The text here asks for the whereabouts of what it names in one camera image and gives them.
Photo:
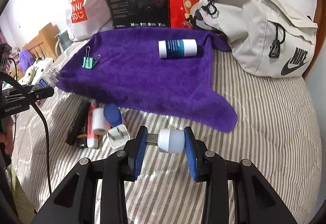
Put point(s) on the floral pillow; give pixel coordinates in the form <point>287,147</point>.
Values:
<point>36,71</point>

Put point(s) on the pink tube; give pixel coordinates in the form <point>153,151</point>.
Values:
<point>92,138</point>

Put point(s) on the white Miniso plastic bag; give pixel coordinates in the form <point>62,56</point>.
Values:
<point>85,18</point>

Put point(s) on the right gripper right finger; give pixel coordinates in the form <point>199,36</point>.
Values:
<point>193,155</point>

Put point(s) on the grey Nike waist bag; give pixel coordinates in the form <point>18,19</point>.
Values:
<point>267,37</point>

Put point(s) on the wooden headboard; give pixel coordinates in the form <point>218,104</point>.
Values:
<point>43,45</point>

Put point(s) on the purple towel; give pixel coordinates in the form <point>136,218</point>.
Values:
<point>131,74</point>

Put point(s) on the blue cap bottle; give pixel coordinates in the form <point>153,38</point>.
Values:
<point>112,115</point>

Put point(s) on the black gold tube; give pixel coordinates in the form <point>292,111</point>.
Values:
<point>77,123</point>

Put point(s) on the white tape roll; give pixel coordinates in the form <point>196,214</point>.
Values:
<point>100,125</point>

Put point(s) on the white USB charger plug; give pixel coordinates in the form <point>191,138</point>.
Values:
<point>118,136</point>

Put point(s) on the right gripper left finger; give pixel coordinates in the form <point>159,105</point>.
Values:
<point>137,153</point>

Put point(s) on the left hand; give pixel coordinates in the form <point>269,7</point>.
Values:
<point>7,138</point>

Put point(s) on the white blue cylinder bottle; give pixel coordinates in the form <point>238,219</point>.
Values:
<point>177,48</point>

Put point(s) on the teal kettle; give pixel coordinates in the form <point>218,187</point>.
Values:
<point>63,42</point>

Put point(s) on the clear plastic bottle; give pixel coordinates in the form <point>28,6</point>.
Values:
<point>49,79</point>

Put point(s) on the green binder clip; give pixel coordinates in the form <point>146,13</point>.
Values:
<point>89,63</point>

